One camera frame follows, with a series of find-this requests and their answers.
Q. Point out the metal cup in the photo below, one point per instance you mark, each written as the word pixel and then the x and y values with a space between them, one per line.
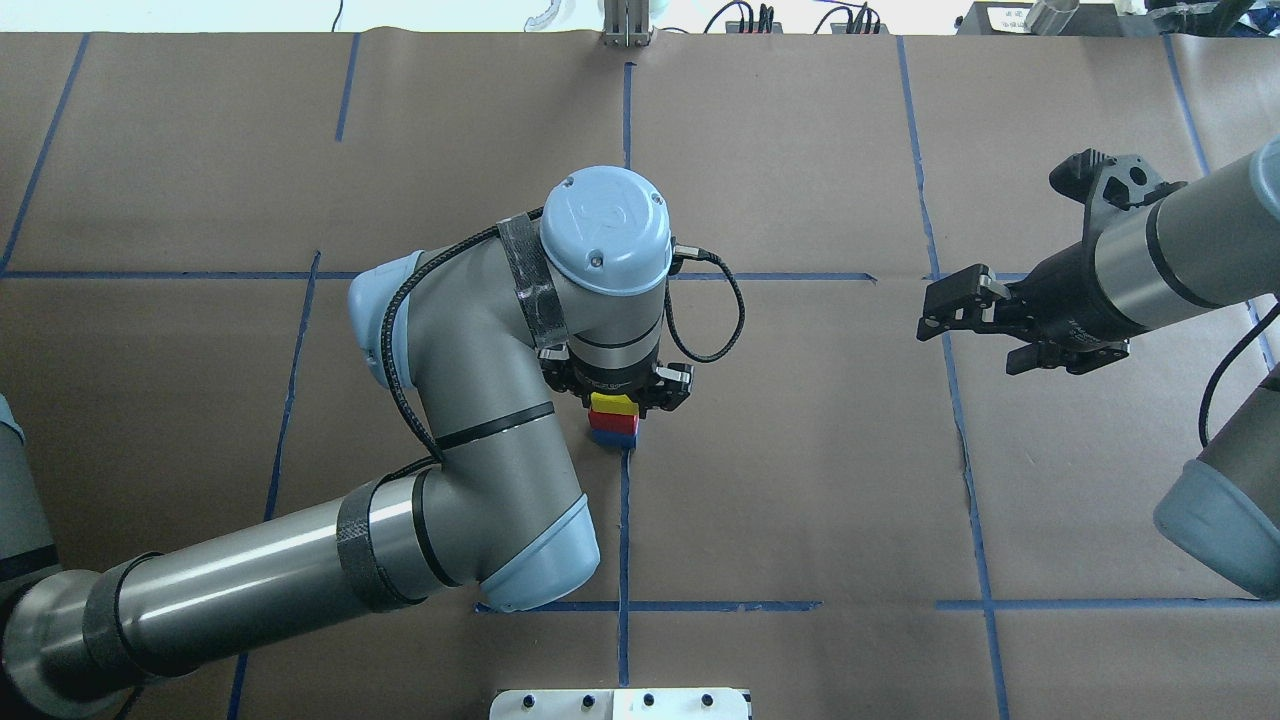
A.
pixel 1049 17

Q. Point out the blue cube block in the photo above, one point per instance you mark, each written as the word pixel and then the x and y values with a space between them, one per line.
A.
pixel 610 439

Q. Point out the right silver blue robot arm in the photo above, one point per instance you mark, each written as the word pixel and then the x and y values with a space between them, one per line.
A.
pixel 1154 253

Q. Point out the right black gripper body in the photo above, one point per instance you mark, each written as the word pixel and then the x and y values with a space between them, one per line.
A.
pixel 1066 285

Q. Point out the white camera pole mount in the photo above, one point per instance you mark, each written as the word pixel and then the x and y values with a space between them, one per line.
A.
pixel 623 703

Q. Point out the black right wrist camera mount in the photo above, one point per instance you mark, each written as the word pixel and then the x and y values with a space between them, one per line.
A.
pixel 1109 187

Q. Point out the red cube block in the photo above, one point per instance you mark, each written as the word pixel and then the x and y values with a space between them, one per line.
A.
pixel 624 424

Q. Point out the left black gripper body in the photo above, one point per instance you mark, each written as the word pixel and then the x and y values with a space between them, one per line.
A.
pixel 612 382

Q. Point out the aluminium frame post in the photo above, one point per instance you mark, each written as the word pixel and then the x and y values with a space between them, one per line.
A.
pixel 626 23

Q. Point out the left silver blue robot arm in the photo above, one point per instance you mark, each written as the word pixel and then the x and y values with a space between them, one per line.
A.
pixel 470 343

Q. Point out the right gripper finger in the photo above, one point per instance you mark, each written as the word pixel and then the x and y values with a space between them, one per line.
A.
pixel 1037 355
pixel 968 300

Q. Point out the yellow cube block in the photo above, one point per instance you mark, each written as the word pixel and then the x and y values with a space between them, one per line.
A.
pixel 613 404

